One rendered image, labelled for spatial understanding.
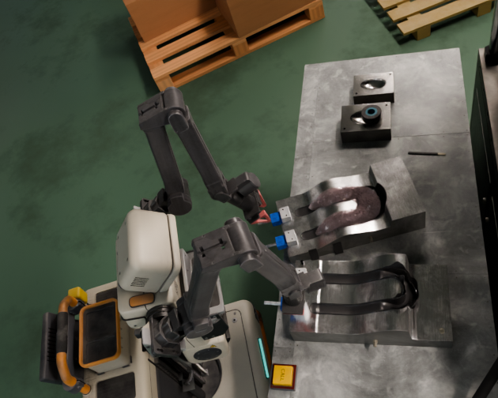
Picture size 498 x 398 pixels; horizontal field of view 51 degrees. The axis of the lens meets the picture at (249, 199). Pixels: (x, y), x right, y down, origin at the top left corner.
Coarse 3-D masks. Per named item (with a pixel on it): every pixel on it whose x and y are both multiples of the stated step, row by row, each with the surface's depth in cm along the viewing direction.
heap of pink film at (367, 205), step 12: (324, 192) 195; (336, 192) 192; (348, 192) 193; (360, 192) 191; (372, 192) 190; (312, 204) 197; (324, 204) 192; (360, 204) 189; (372, 204) 188; (336, 216) 187; (348, 216) 184; (360, 216) 184; (372, 216) 187; (324, 228) 188; (336, 228) 185
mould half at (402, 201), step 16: (400, 160) 193; (352, 176) 199; (368, 176) 198; (384, 176) 191; (400, 176) 189; (320, 192) 198; (400, 192) 186; (416, 192) 184; (320, 208) 194; (336, 208) 190; (400, 208) 182; (416, 208) 180; (288, 224) 197; (304, 224) 195; (368, 224) 185; (384, 224) 184; (400, 224) 183; (416, 224) 185; (304, 240) 191; (320, 240) 189; (336, 240) 185; (352, 240) 186; (368, 240) 188; (304, 256) 190; (320, 256) 192
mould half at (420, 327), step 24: (312, 264) 181; (336, 264) 179; (360, 264) 176; (384, 264) 170; (408, 264) 172; (336, 288) 174; (360, 288) 171; (384, 288) 165; (432, 288) 168; (384, 312) 161; (408, 312) 159; (432, 312) 164; (312, 336) 170; (336, 336) 167; (360, 336) 164; (384, 336) 162; (408, 336) 159; (432, 336) 159
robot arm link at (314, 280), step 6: (318, 270) 151; (300, 276) 150; (306, 276) 150; (312, 276) 150; (318, 276) 150; (306, 282) 149; (312, 282) 149; (318, 282) 150; (324, 282) 151; (306, 288) 149; (312, 288) 151; (318, 288) 152; (294, 294) 144; (300, 294) 146
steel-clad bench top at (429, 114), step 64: (320, 64) 251; (384, 64) 239; (448, 64) 229; (320, 128) 227; (448, 128) 210; (448, 192) 193; (448, 256) 179; (320, 384) 166; (384, 384) 161; (448, 384) 156
